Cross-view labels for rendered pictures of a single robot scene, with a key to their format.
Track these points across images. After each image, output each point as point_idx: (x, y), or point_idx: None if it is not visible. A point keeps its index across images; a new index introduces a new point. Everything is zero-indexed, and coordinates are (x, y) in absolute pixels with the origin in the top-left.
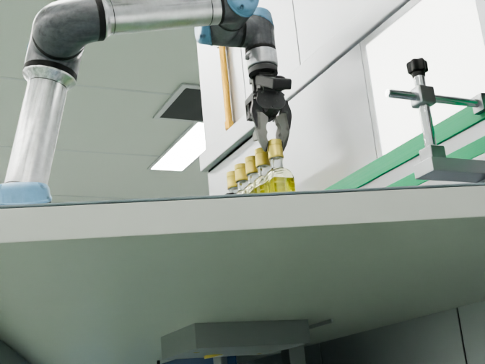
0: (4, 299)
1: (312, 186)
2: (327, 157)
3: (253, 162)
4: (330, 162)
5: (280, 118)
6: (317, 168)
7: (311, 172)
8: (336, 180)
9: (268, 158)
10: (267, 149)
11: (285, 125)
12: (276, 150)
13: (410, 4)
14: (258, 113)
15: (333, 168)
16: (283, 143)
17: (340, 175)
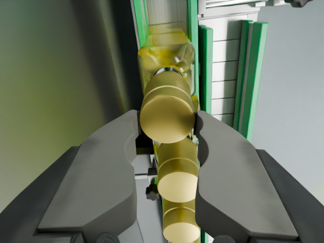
0: None
1: (70, 125)
2: (9, 68)
3: (183, 204)
4: (18, 52)
5: (109, 186)
6: (43, 117)
7: (54, 141)
8: (43, 25)
9: (169, 148)
10: (168, 169)
11: (93, 155)
12: (175, 79)
13: None
14: (282, 223)
15: (26, 37)
16: (131, 110)
17: (30, 4)
